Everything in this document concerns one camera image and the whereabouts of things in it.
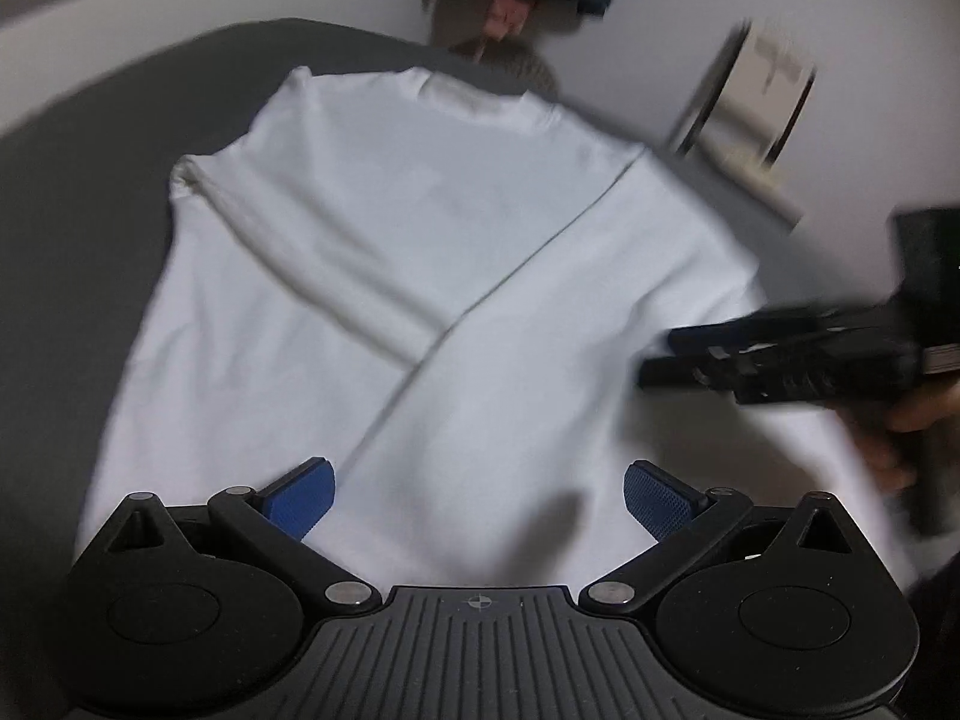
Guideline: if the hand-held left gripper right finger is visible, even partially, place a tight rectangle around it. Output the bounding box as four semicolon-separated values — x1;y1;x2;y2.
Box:
580;459;875;618

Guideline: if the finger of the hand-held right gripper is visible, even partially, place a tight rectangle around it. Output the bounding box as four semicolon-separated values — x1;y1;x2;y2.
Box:
639;355;752;393
666;306;826;353

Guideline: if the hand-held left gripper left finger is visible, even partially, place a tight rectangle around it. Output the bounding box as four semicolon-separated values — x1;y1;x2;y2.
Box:
96;456;382;618

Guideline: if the white long-sleeved shirt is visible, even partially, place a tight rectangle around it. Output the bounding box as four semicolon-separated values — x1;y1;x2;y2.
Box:
73;66;920;595

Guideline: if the person's right hand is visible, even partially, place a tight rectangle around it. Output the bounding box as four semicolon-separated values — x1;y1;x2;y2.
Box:
850;388;960;497

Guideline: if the chair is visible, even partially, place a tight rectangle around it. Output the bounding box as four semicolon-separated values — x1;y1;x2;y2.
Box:
666;18;820;230

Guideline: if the woven basket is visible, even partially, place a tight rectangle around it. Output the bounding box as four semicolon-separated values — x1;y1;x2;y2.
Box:
448;36;562;100

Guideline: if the pink cloth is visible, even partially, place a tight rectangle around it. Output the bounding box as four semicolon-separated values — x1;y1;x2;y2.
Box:
483;0;542;44

